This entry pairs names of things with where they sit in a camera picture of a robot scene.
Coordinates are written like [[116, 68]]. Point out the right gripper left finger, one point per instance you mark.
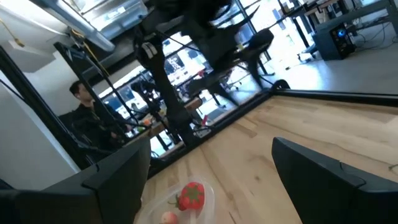
[[118, 174]]

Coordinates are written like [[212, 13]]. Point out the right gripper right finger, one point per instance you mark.
[[311, 180]]

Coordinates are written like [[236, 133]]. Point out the pink toy peach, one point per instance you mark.
[[169, 218]]

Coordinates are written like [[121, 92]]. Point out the red toy strawberry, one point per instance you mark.
[[192, 196]]

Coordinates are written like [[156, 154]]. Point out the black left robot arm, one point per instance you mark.
[[168, 93]]

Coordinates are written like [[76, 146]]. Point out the clear plastic food container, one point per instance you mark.
[[155, 211]]

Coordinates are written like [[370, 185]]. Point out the person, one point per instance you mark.
[[90, 124]]

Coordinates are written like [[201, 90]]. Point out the computer tower with blue light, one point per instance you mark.
[[332, 42]]

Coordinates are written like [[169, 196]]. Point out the black frame clamp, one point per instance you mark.
[[280, 84]]

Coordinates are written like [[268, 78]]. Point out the black metal table frame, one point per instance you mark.
[[342, 95]]

